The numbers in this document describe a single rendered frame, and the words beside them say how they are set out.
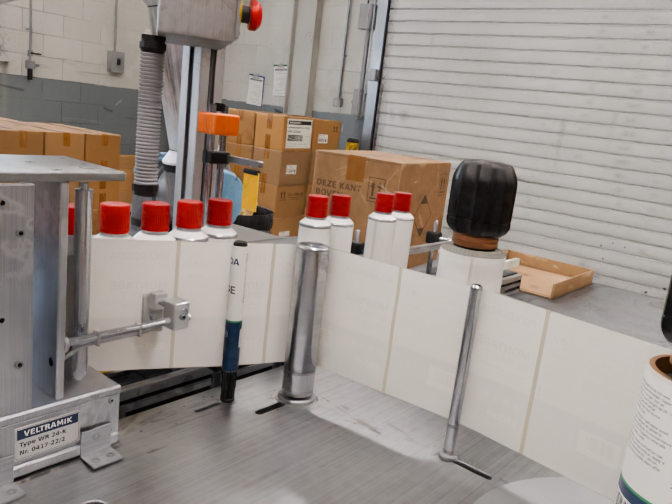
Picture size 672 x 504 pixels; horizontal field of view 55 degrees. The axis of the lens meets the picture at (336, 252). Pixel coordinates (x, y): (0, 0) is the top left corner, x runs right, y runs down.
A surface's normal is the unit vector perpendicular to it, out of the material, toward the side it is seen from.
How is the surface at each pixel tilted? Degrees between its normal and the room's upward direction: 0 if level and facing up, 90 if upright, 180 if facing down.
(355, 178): 90
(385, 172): 90
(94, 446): 90
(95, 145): 90
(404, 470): 0
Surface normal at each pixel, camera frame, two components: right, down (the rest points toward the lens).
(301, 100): -0.60, 0.11
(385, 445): 0.11, -0.97
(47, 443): 0.76, 0.22
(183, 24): 0.26, 0.24
